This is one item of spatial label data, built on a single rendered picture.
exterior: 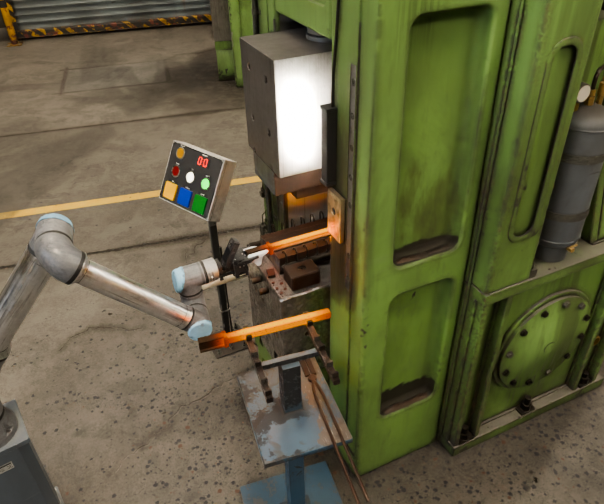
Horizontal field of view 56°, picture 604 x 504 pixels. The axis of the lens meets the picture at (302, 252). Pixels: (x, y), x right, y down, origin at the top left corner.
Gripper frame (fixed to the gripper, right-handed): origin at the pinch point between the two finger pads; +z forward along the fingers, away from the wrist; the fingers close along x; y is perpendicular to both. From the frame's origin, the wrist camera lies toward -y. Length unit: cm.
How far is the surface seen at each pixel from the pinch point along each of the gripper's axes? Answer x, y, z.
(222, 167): -42.0, -16.7, -0.7
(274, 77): 12, -71, 5
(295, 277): 19.4, 2.4, 4.5
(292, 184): 7.4, -29.6, 10.8
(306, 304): 22.1, 14.9, 7.2
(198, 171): -53, -12, -9
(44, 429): -41, 97, -109
